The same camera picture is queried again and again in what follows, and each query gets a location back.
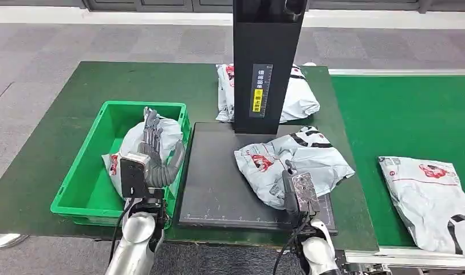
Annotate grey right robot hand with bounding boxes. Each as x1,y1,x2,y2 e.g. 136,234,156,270
281,159,302,226

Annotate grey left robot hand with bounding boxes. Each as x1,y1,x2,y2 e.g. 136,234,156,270
137,107,186,188

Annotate white parcel bag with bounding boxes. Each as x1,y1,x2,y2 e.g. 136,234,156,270
378,155,465,257
101,115,184,199
234,125,356,211
215,64,321,124

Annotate green plastic crate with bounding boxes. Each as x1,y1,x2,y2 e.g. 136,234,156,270
50,100,191,229

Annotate black scanner stand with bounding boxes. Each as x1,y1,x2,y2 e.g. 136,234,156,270
178,0,338,234

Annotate dark grey floor mat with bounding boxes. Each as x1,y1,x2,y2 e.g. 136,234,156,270
109,237,305,275

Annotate black yellow scanner label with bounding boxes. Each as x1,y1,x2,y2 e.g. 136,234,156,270
249,64,274,119

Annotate green conveyor belt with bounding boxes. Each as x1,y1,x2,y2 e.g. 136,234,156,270
330,76,465,248

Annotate silver round floor object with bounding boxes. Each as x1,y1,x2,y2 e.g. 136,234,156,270
0,233,29,249

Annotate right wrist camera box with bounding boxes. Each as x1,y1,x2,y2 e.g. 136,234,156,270
291,171,322,214

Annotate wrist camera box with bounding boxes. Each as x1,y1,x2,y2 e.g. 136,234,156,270
120,152,151,199
291,171,322,214

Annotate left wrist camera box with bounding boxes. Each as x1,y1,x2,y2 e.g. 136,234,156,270
120,152,151,199

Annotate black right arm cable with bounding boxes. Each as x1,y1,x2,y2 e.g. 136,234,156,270
272,223,310,275

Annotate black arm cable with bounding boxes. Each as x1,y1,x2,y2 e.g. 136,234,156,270
272,223,310,275
107,197,137,266

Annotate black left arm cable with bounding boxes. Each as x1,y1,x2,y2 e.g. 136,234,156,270
107,197,137,266

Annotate dark grey wall cabinet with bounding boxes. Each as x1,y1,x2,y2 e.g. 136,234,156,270
82,0,233,14

